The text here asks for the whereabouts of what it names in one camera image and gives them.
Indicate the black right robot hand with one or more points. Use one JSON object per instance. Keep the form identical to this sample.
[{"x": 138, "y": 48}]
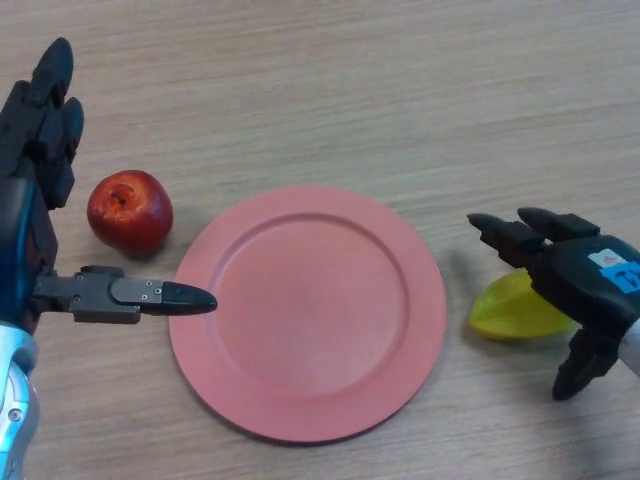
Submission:
[{"x": 575, "y": 270}]

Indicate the red apple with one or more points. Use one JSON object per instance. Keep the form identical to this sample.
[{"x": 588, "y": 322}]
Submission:
[{"x": 132, "y": 215}]

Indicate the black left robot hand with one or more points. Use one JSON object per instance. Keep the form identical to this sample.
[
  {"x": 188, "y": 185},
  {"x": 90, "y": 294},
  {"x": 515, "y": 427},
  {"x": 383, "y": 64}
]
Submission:
[{"x": 25, "y": 240}]

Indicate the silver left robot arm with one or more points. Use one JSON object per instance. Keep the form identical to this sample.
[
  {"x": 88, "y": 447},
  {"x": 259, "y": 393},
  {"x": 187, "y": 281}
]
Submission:
[{"x": 15, "y": 410}]

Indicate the pink round plate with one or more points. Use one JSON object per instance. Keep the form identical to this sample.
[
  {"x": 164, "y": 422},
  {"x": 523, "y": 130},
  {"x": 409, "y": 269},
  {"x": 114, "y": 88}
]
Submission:
[{"x": 307, "y": 315}]

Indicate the yellow starfruit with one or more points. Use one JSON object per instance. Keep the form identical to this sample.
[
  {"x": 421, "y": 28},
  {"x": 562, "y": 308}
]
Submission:
[{"x": 510, "y": 312}]

